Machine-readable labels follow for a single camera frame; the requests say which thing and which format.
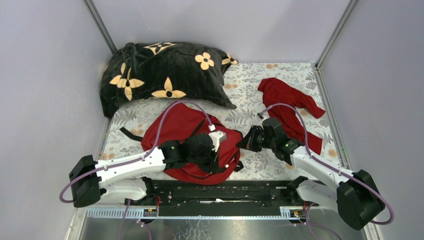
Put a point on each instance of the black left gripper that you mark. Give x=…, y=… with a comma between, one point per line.
x=215, y=155

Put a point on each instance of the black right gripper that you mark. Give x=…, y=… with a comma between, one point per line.
x=248, y=142

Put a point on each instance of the red student backpack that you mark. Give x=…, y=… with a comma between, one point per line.
x=179, y=124

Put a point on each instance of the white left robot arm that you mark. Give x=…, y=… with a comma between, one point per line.
x=114, y=180

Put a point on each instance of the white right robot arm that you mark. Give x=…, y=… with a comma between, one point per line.
x=353, y=195

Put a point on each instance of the red cloth garment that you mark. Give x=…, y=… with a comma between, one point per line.
x=276, y=91

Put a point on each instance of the floral table mat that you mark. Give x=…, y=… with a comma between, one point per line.
x=241, y=85

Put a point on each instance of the black floral blanket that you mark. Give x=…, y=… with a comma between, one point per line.
x=172, y=70

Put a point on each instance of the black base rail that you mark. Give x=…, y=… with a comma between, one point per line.
x=232, y=198

